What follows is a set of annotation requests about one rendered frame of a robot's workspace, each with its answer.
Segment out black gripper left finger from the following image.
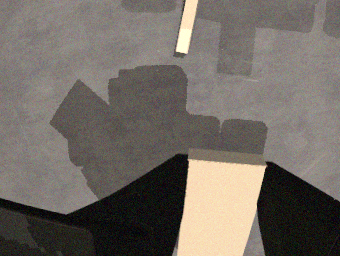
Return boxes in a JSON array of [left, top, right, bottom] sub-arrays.
[[0, 153, 190, 256]]

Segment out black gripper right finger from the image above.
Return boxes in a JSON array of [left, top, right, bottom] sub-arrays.
[[256, 161, 340, 256]]

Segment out beige domino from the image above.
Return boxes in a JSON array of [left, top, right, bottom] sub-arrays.
[[177, 148, 267, 256], [177, 0, 199, 54]]

